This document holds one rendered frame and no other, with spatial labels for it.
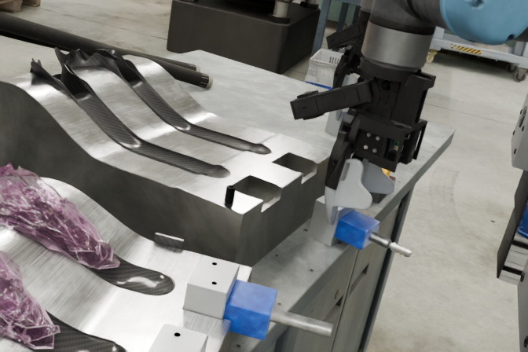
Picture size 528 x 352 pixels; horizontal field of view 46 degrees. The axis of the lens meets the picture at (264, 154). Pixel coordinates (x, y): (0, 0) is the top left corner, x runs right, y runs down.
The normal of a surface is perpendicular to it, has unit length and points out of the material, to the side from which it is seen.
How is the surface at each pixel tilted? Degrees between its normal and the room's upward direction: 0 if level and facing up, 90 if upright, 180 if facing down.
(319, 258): 0
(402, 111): 90
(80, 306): 18
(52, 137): 90
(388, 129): 90
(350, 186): 79
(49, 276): 29
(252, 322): 90
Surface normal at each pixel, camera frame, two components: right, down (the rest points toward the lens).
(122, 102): 0.56, -0.66
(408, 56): 0.19, 0.40
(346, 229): -0.57, 0.22
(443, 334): 0.18, -0.91
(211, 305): -0.18, 0.33
